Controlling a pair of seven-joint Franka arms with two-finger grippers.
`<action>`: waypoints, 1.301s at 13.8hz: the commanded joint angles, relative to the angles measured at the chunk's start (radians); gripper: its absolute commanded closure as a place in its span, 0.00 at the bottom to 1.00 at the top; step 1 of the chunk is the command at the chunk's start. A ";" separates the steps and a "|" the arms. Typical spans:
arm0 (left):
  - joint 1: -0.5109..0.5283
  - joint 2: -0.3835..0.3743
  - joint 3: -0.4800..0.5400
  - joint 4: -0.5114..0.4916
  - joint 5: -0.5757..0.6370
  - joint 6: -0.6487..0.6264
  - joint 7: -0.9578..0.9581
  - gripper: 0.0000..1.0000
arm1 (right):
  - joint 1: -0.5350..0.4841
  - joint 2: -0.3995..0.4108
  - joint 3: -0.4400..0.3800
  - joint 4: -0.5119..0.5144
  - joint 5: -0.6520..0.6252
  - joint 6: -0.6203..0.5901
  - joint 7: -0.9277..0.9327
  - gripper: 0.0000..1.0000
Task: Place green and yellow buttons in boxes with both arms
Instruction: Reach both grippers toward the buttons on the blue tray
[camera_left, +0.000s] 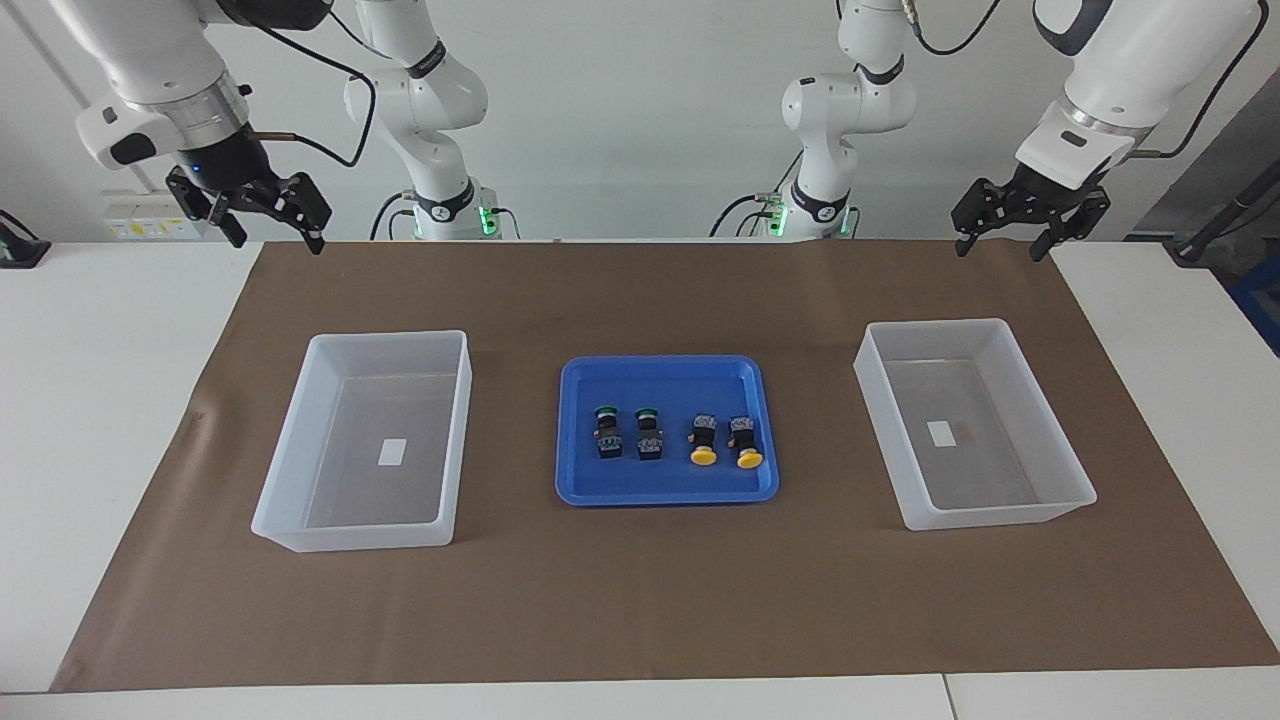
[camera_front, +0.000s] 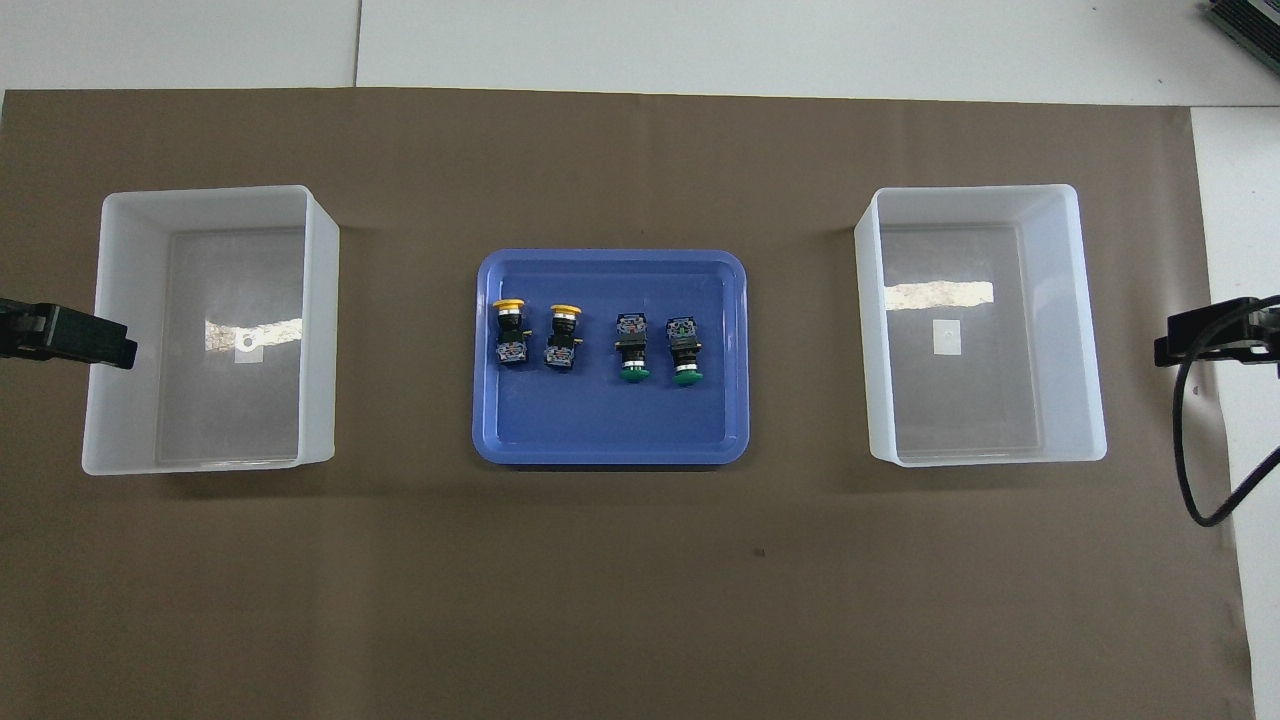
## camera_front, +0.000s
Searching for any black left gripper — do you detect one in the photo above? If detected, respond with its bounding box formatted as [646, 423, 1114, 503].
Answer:
[0, 298, 138, 369]

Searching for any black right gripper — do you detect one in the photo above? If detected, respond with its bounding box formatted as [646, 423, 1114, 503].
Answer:
[1155, 297, 1280, 369]

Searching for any yellow push button switch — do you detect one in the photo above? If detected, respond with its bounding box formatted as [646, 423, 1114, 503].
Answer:
[493, 298, 531, 367]
[543, 304, 584, 373]

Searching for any green push button switch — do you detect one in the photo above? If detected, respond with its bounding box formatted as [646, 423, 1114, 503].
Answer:
[666, 316, 705, 387]
[614, 312, 652, 384]

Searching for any translucent white plastic box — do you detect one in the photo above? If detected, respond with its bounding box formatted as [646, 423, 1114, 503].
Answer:
[854, 184, 1109, 468]
[82, 185, 341, 477]

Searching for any dark grey electronic device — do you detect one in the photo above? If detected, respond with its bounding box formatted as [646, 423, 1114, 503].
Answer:
[1203, 0, 1280, 63]

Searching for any blue plastic tray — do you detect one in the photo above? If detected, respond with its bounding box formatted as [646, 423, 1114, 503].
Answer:
[472, 249, 751, 467]

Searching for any brown paper table mat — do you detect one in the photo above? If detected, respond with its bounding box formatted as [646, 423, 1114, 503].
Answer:
[0, 88, 1256, 720]

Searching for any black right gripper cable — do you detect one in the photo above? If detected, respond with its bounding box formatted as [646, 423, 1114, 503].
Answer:
[1172, 295, 1280, 528]

